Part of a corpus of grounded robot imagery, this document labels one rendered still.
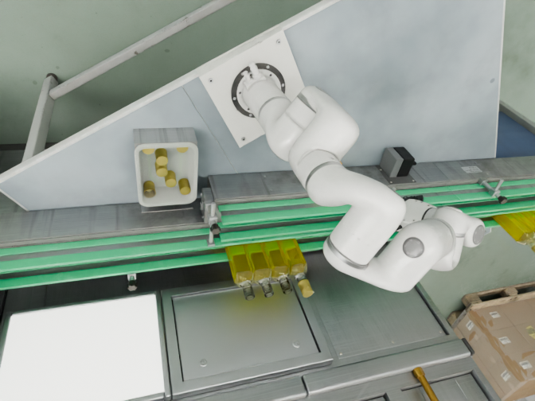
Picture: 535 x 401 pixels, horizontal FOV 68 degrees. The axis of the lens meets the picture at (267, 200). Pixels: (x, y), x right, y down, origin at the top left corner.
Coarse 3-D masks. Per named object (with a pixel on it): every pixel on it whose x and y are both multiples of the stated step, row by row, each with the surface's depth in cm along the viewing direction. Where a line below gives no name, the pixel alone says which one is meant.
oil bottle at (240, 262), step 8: (232, 248) 125; (240, 248) 126; (232, 256) 123; (240, 256) 123; (248, 256) 124; (232, 264) 122; (240, 264) 121; (248, 264) 121; (232, 272) 123; (240, 272) 119; (248, 272) 119; (240, 280) 118; (248, 280) 118
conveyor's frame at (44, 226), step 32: (480, 160) 164; (512, 160) 168; (224, 192) 126; (256, 192) 128; (288, 192) 130; (0, 224) 115; (32, 224) 117; (64, 224) 119; (96, 224) 120; (128, 224) 122; (160, 224) 124; (192, 224) 127
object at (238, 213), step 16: (400, 192) 142; (416, 192) 144; (432, 192) 145; (448, 192) 147; (464, 192) 149; (480, 192) 150; (512, 192) 153; (528, 192) 154; (224, 208) 122; (240, 208) 124; (256, 208) 125; (272, 208) 126; (288, 208) 127; (304, 208) 128; (320, 208) 129; (336, 208) 130; (224, 224) 118
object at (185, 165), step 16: (144, 144) 108; (160, 144) 109; (176, 144) 110; (192, 144) 112; (144, 160) 119; (176, 160) 122; (192, 160) 118; (144, 176) 122; (176, 176) 126; (192, 176) 121; (160, 192) 125; (176, 192) 126; (192, 192) 124
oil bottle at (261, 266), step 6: (246, 246) 128; (252, 246) 127; (258, 246) 128; (252, 252) 125; (258, 252) 126; (264, 252) 126; (252, 258) 124; (258, 258) 124; (264, 258) 124; (252, 264) 122; (258, 264) 122; (264, 264) 122; (270, 264) 123; (258, 270) 120; (264, 270) 121; (270, 270) 121; (258, 276) 120; (264, 276) 120; (270, 276) 121; (258, 282) 121
